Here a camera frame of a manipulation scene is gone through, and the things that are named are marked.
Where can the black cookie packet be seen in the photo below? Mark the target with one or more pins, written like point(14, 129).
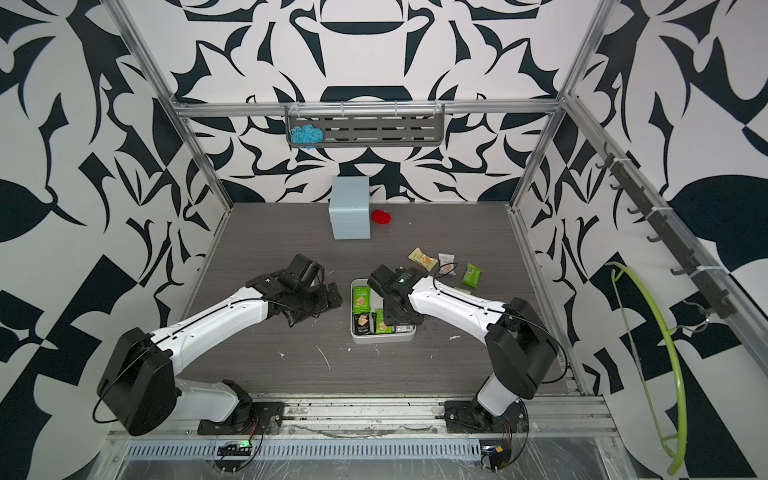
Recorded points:
point(363, 323)

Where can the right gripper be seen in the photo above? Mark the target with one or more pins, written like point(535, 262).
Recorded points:
point(406, 320)

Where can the cream cookie packet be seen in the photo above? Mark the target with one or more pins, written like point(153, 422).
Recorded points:
point(419, 257)

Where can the blue crumpled cloth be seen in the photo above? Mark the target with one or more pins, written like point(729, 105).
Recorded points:
point(307, 136)

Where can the green cookie packet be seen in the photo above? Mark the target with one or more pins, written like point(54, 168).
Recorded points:
point(361, 300)
point(471, 276)
point(381, 328)

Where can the red small object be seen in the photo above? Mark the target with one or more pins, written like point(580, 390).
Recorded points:
point(381, 217)

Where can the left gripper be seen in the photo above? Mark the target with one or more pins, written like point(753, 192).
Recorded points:
point(324, 302)

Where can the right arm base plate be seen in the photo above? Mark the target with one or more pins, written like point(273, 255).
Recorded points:
point(470, 417)

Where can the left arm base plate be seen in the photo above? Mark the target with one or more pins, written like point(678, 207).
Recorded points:
point(265, 415)

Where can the white cookie packet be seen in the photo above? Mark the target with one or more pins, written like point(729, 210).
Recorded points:
point(447, 264)

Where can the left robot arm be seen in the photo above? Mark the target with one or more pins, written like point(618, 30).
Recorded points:
point(142, 386)

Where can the black hook rail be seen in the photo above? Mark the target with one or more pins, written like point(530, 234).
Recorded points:
point(669, 229)

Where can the grey wall shelf rack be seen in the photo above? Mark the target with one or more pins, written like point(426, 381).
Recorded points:
point(390, 124)

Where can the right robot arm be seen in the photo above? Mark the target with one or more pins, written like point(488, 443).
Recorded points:
point(521, 350)

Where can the light blue drawer box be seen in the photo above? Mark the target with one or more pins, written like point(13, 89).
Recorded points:
point(349, 208)

